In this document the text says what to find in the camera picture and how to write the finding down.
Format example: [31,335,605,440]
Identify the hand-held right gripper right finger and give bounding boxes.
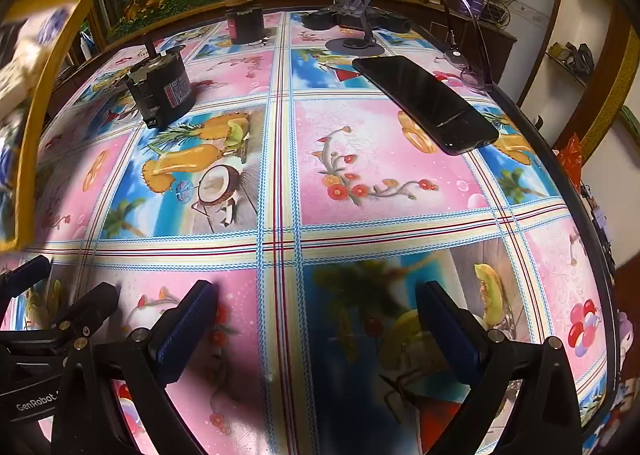
[415,280,585,455]

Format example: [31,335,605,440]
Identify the black smartphone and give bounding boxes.
[351,55,501,156]

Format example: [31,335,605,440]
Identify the red shiny wrapper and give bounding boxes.
[556,132,584,187]

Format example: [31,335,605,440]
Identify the tangled cables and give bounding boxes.
[482,0,516,29]

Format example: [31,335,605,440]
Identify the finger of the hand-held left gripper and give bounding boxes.
[52,282,121,340]
[0,255,51,303]

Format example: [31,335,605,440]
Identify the black motor with shaft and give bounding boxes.
[125,32,196,128]

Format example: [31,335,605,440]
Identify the eyeglasses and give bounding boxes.
[427,0,496,93]

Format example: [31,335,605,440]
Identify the yellow cardboard box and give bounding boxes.
[0,0,96,253]

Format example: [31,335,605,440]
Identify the dark ink bottle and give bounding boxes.
[224,0,266,46]

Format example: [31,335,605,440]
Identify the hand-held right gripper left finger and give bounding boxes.
[50,280,221,455]

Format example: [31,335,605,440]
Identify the black device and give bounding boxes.
[301,6,413,33]

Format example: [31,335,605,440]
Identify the gold arched wall frame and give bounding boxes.
[580,0,640,163]

